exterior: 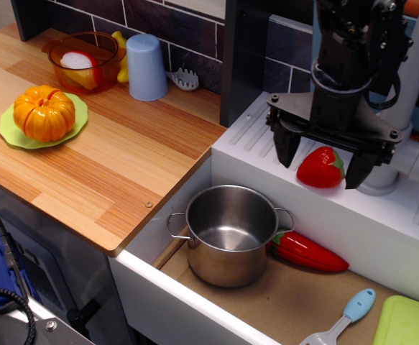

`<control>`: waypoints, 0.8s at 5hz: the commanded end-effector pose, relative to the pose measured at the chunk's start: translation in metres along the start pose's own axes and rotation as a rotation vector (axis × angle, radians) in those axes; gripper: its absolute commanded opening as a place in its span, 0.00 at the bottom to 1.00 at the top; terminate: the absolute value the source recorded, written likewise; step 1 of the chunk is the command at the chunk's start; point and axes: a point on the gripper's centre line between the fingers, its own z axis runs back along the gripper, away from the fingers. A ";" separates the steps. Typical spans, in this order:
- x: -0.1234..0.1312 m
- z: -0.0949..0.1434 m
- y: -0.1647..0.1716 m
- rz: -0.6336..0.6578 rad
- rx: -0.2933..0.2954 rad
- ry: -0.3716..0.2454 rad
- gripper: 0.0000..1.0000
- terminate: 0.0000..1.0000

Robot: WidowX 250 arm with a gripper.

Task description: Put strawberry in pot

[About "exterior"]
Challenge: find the black metal gripper body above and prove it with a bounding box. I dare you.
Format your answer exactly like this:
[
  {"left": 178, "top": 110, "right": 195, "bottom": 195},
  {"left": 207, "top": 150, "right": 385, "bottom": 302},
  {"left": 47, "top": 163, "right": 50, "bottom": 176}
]
[{"left": 267, "top": 61, "right": 402, "bottom": 166}]

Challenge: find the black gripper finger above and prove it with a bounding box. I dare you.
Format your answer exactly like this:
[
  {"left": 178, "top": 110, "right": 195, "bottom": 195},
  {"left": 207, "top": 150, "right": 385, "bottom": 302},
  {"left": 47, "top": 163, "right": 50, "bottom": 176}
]
[
  {"left": 346, "top": 152, "right": 378, "bottom": 189},
  {"left": 273, "top": 126, "right": 300, "bottom": 168}
]

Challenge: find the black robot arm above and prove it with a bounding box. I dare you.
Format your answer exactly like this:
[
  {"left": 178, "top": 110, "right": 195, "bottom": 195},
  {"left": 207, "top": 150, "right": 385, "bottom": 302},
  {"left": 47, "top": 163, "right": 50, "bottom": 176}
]
[{"left": 267, "top": 1, "right": 413, "bottom": 189}]

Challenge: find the red toy strawberry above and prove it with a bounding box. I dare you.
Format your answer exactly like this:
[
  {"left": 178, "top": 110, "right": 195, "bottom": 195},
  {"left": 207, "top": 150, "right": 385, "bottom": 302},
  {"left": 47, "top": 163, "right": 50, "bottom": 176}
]
[{"left": 296, "top": 146, "right": 345, "bottom": 188}]

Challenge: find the stainless steel pot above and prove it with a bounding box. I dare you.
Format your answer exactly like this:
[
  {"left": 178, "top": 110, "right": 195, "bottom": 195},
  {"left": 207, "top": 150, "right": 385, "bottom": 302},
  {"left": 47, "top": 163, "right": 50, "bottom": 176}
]
[{"left": 181, "top": 185, "right": 295, "bottom": 288}]

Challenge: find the red toy chili pepper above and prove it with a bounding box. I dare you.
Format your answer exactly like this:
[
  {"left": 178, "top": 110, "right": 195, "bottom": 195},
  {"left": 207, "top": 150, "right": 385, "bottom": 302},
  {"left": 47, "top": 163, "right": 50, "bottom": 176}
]
[{"left": 267, "top": 231, "right": 349, "bottom": 272}]

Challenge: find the light blue plastic cup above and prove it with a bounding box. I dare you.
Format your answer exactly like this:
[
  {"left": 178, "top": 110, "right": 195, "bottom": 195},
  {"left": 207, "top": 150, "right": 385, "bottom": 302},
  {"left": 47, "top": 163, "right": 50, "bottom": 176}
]
[{"left": 126, "top": 34, "right": 168, "bottom": 101}]

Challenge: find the green cutting board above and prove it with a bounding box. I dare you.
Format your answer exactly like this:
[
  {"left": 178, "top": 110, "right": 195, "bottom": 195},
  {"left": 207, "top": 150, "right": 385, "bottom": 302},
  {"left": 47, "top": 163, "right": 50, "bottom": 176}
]
[{"left": 372, "top": 295, "right": 419, "bottom": 345}]

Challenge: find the yellow toy utensil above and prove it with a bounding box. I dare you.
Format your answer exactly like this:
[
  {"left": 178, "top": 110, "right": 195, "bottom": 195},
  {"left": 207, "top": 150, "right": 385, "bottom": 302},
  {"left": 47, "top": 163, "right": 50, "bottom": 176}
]
[{"left": 111, "top": 30, "right": 129, "bottom": 83}]

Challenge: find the orange transparent bowl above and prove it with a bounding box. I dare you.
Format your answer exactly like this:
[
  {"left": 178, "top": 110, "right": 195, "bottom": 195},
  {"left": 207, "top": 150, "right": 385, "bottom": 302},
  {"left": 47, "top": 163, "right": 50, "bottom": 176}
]
[{"left": 42, "top": 32, "right": 126, "bottom": 94}]

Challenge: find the red white toy fruit slice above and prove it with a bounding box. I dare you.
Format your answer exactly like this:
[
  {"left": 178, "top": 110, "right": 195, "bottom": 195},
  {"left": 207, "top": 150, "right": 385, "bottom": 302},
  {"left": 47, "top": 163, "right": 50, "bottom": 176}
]
[{"left": 60, "top": 50, "right": 102, "bottom": 90}]

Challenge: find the orange toy pumpkin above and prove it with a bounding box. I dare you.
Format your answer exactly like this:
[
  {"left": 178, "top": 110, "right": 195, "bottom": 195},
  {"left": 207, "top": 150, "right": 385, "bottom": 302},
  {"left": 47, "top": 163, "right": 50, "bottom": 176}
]
[{"left": 13, "top": 85, "right": 76, "bottom": 142}]

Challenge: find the black oven door knob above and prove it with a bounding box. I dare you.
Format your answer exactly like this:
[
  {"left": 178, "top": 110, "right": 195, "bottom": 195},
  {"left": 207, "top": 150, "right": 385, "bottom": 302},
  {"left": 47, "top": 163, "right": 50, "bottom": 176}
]
[{"left": 67, "top": 299, "right": 101, "bottom": 331}]

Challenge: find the light green plate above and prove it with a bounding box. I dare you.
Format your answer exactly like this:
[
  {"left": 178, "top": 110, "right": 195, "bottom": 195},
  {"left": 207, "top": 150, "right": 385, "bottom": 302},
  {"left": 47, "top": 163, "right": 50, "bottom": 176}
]
[{"left": 0, "top": 93, "right": 88, "bottom": 150}]

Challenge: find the blue handled white spatula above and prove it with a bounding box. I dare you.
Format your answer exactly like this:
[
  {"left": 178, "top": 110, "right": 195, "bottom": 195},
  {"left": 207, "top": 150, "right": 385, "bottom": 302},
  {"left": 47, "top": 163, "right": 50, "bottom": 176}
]
[{"left": 300, "top": 288, "right": 377, "bottom": 345}]

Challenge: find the black braided cable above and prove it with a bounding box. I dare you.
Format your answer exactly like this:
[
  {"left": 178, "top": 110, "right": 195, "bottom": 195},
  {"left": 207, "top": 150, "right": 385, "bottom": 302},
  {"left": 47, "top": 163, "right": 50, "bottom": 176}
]
[{"left": 0, "top": 287, "right": 37, "bottom": 345}]

